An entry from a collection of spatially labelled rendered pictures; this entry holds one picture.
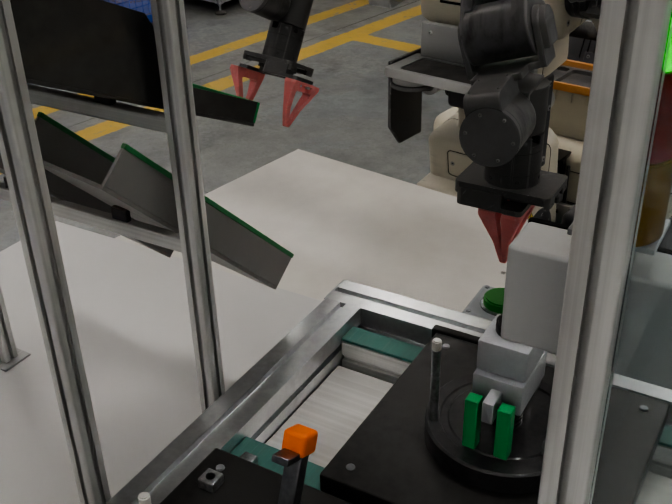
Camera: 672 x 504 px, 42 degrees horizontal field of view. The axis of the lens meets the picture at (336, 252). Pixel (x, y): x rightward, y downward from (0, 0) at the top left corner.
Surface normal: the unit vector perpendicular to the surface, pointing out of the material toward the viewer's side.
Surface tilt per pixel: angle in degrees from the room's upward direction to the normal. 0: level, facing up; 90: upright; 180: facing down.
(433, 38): 90
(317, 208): 0
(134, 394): 0
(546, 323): 90
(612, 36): 90
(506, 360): 90
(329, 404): 0
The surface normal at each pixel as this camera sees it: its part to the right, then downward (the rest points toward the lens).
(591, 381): -0.50, 0.43
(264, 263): 0.76, 0.30
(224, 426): -0.02, -0.87
